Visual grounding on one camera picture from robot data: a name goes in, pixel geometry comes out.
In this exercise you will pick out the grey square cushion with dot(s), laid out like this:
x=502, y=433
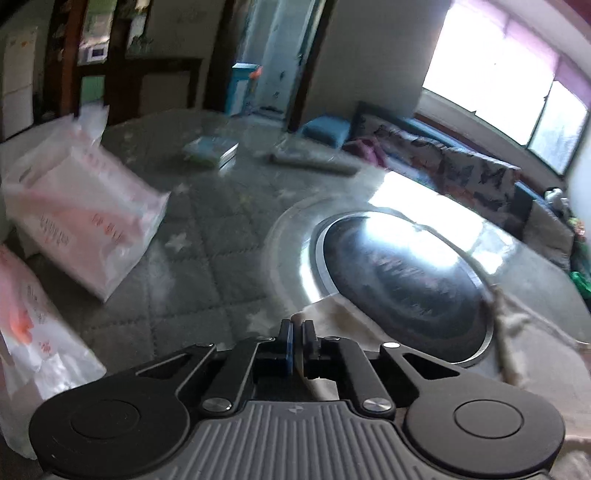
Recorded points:
x=548, y=236

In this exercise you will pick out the round black induction cooktop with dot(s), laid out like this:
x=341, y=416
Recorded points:
x=408, y=280

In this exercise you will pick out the blue pillow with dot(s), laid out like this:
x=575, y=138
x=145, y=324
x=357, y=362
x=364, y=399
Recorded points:
x=329, y=130

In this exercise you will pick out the white pink plastic storage bag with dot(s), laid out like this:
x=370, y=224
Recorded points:
x=77, y=202

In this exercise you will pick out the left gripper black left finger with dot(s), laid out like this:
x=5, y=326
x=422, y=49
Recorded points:
x=257, y=368

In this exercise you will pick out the plush toys on sofa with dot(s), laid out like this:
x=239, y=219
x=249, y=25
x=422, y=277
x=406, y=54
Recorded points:
x=560, y=205

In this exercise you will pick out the cream white garment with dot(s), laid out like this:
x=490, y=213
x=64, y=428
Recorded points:
x=535, y=355

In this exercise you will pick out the green object on sofa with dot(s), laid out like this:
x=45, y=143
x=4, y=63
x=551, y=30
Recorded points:
x=582, y=284

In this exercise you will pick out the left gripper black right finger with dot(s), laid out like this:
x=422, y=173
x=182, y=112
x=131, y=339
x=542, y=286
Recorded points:
x=343, y=361

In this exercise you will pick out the long grey remote on table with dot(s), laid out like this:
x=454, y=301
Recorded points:
x=320, y=161

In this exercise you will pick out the magenta cloth on sofa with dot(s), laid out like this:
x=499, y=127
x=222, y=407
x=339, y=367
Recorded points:
x=369, y=150

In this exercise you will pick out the white refrigerator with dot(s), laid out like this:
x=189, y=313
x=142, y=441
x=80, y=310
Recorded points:
x=17, y=81

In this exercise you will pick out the butterfly print sofa cushion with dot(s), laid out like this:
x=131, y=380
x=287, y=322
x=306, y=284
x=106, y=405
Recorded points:
x=483, y=184

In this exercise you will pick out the window with purple curtain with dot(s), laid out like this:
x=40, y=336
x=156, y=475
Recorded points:
x=491, y=65

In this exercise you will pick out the dark wooden sideboard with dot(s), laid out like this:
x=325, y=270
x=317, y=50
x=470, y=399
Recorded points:
x=135, y=86

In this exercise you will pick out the blue cabinet in doorway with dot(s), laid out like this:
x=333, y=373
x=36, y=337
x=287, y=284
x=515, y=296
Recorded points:
x=241, y=88

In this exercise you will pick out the blue sofa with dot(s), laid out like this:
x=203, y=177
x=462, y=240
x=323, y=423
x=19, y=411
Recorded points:
x=524, y=195

